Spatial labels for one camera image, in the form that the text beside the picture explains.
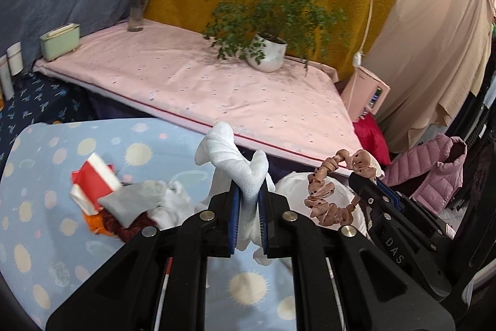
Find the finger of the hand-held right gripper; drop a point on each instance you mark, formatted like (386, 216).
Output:
(362, 188)
(391, 195)

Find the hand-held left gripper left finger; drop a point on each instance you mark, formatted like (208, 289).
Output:
(234, 218)

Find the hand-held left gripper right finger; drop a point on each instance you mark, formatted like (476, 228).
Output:
(264, 222)

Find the pink dotted scrunchie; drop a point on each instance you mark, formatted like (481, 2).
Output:
(321, 195)

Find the trash bin with white liner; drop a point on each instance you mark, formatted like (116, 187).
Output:
(294, 191)

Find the white knitted cloth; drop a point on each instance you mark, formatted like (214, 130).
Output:
(228, 152)

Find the red white striped paper cup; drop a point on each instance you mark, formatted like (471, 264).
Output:
(97, 179)

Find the pink down jacket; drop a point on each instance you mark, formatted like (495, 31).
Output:
(426, 168)

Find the red cloth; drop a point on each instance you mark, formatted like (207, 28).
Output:
(372, 139)

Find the pink appliance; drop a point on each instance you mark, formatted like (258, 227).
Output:
(360, 94)

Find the grey cloth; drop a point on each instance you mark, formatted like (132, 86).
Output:
(131, 199)

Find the dark red fuzzy item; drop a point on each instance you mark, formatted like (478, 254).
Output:
(124, 232)

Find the pink bed sheet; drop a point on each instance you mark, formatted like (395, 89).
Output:
(193, 83)

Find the beige hanging cloth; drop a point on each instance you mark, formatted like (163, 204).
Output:
(426, 44)

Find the potted green plant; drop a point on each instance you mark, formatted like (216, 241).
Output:
(267, 53)

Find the navy printed cloth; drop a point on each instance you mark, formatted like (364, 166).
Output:
(31, 102)

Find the green tissue box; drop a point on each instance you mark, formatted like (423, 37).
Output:
(58, 44)

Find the white tube bottle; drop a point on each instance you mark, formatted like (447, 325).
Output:
(6, 79)

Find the white jar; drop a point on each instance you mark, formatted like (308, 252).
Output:
(14, 61)

